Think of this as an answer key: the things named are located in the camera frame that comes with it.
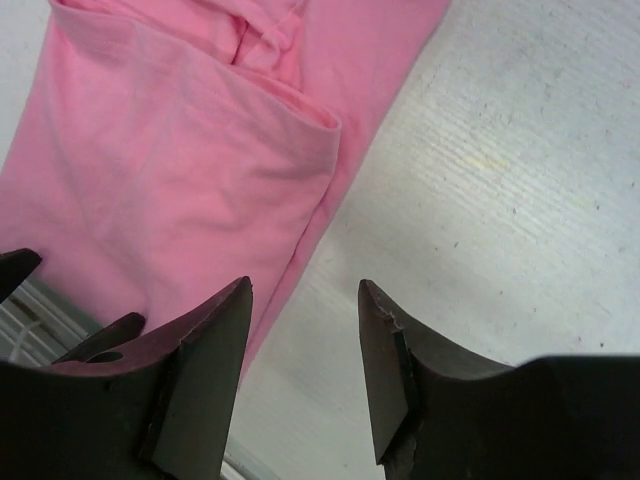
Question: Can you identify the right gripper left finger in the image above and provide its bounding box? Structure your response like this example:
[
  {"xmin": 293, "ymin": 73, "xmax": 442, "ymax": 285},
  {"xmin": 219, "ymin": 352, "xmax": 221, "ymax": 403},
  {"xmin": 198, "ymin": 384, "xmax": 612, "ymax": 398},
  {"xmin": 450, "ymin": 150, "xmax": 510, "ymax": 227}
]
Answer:
[{"xmin": 1, "ymin": 277, "xmax": 252, "ymax": 479}]

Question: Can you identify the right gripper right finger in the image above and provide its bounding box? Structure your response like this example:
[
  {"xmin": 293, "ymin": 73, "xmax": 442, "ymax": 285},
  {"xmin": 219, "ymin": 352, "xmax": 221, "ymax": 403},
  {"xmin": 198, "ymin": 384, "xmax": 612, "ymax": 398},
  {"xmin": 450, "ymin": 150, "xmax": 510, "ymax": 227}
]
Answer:
[{"xmin": 358, "ymin": 280, "xmax": 639, "ymax": 479}]

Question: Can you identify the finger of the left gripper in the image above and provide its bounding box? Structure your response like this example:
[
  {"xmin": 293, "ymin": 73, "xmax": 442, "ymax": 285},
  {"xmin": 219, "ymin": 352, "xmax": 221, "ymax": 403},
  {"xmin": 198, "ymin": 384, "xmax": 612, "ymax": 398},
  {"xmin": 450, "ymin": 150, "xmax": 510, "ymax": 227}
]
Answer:
[
  {"xmin": 0, "ymin": 248, "xmax": 42, "ymax": 302},
  {"xmin": 55, "ymin": 312, "xmax": 146, "ymax": 363}
]

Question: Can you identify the pink t shirt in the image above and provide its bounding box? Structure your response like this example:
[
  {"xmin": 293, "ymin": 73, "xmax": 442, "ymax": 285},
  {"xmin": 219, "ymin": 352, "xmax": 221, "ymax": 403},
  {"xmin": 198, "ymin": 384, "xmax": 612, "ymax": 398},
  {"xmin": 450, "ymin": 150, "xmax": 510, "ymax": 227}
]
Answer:
[{"xmin": 1, "ymin": 1, "xmax": 448, "ymax": 360}]

